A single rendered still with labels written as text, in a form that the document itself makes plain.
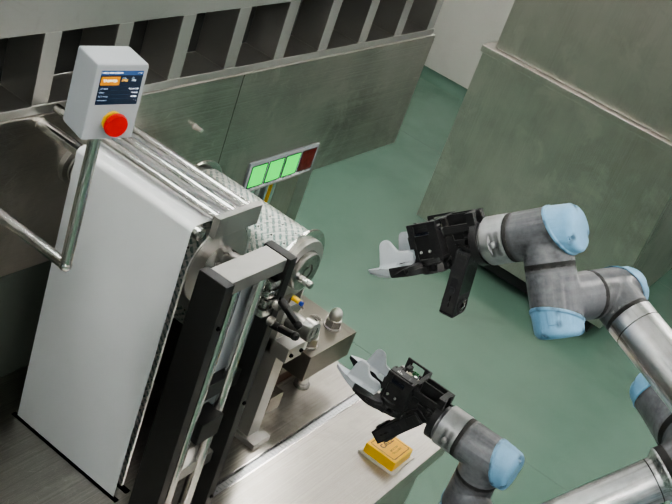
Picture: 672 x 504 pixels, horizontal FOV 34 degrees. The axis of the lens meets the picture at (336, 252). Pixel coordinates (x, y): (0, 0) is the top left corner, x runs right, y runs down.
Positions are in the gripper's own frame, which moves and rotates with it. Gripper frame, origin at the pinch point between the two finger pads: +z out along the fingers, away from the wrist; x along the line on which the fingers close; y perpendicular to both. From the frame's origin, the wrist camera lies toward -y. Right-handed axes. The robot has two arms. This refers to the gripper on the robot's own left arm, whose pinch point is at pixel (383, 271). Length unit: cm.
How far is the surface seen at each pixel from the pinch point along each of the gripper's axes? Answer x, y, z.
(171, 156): 23.2, 27.0, 16.5
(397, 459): -15.9, -39.4, 19.3
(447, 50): -452, 43, 229
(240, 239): 18.4, 11.8, 11.8
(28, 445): 37, -13, 54
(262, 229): 2.0, 10.8, 21.0
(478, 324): -233, -72, 125
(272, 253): 27.8, 10.2, -1.7
